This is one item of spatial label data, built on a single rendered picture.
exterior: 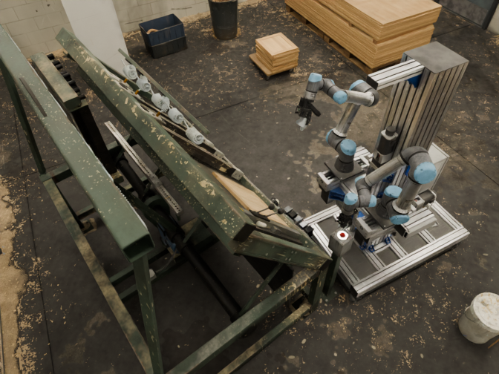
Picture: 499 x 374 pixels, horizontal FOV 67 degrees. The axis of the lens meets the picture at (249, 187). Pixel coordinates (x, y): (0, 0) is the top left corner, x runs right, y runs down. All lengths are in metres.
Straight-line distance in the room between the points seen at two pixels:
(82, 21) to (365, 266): 4.48
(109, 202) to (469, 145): 4.49
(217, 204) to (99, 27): 4.36
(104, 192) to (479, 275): 3.43
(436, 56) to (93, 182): 1.92
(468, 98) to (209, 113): 3.50
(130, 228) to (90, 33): 4.63
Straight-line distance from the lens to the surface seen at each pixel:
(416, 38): 6.22
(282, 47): 5.70
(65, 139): 1.69
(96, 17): 5.68
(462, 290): 3.94
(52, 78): 2.93
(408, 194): 2.43
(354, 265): 3.50
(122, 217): 1.32
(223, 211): 1.64
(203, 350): 2.55
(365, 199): 2.42
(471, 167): 4.96
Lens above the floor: 3.20
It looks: 50 degrees down
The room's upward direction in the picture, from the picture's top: 3 degrees counter-clockwise
